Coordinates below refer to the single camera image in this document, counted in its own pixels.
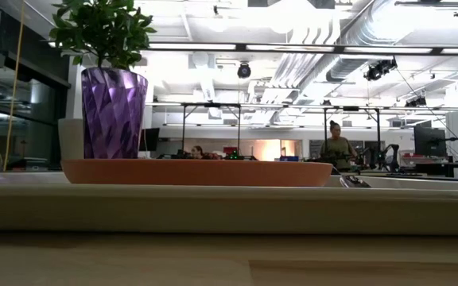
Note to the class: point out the orange plastic plate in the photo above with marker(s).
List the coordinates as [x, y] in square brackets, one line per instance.
[197, 172]

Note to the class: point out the purple faceted plastic cup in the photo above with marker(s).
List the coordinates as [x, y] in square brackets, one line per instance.
[113, 115]

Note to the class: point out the black background robot arm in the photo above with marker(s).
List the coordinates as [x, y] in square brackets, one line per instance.
[234, 155]
[388, 157]

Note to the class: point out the beige plastic tray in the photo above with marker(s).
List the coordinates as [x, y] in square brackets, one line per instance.
[229, 208]

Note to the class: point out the person seated behind desk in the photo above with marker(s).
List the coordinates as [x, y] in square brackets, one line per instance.
[197, 152]

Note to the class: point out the small black monitor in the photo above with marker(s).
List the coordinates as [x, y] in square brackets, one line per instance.
[149, 139]

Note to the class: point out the person standing at station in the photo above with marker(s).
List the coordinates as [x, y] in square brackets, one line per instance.
[337, 147]

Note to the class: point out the white tall planter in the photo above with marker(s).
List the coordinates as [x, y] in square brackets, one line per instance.
[71, 139]

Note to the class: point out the green leafy plant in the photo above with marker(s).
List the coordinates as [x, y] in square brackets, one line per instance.
[102, 32]

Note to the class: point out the large black monitor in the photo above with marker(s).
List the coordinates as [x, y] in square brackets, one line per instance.
[429, 141]

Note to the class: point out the black station frame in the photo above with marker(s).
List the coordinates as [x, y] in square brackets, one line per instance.
[350, 108]
[211, 105]

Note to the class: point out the black round ceiling camera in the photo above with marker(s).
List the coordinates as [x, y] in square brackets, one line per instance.
[244, 70]

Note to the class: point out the black rig frame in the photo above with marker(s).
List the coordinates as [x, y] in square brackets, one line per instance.
[245, 47]

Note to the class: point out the black ceiling camera rig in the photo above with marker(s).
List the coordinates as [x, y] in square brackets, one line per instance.
[380, 69]

